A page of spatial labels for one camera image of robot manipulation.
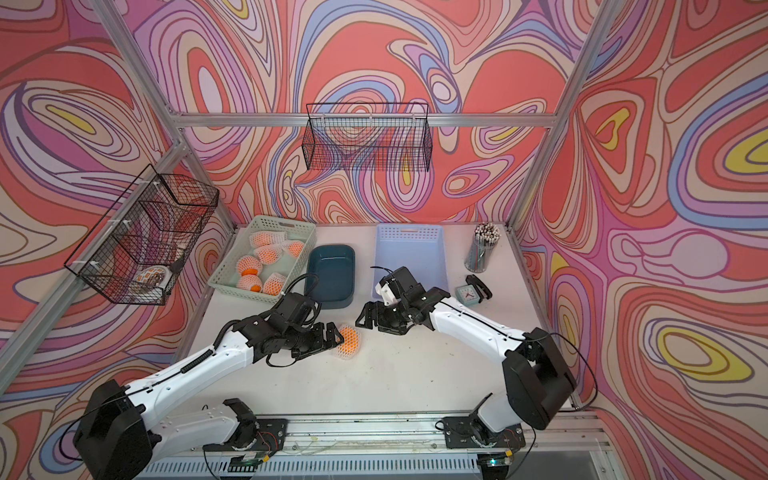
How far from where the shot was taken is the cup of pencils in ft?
3.11

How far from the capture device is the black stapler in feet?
3.27

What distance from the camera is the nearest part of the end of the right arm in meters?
0.61

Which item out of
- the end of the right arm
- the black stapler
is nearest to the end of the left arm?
the end of the right arm
